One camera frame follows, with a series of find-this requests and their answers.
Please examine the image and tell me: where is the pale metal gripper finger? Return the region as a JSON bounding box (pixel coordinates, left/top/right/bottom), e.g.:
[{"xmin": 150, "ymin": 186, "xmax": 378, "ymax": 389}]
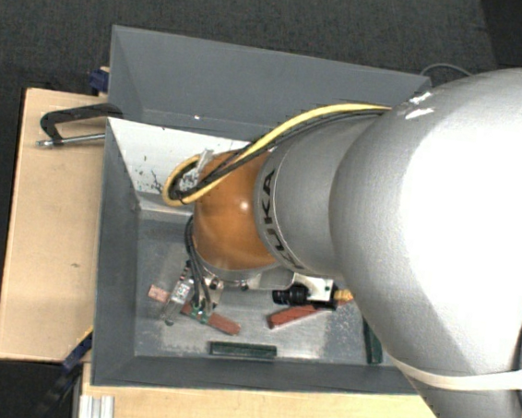
[{"xmin": 158, "ymin": 277, "xmax": 195, "ymax": 328}]

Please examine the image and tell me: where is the red-brown flat block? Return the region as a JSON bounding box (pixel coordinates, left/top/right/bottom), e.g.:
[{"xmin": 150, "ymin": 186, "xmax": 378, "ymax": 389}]
[
  {"xmin": 265, "ymin": 298, "xmax": 340, "ymax": 338},
  {"xmin": 144, "ymin": 282, "xmax": 245, "ymax": 338}
]

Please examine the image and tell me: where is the dark green flat block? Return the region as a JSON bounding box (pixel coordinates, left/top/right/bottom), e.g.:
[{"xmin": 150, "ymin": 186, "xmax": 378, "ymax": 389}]
[
  {"xmin": 208, "ymin": 339, "xmax": 279, "ymax": 363},
  {"xmin": 357, "ymin": 316, "xmax": 388, "ymax": 367}
]

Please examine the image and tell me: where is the pale brown flat board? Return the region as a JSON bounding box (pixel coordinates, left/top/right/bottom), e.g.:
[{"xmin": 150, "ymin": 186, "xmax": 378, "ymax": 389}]
[{"xmin": 0, "ymin": 85, "xmax": 119, "ymax": 370}]

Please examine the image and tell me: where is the grey metal bin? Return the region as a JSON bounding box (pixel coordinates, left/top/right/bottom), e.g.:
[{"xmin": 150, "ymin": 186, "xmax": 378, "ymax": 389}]
[{"xmin": 74, "ymin": 24, "xmax": 455, "ymax": 418}]

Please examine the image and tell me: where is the black cylinder on white bracket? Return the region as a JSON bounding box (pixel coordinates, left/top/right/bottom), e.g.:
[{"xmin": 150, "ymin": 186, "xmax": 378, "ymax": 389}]
[{"xmin": 270, "ymin": 270, "xmax": 356, "ymax": 314}]

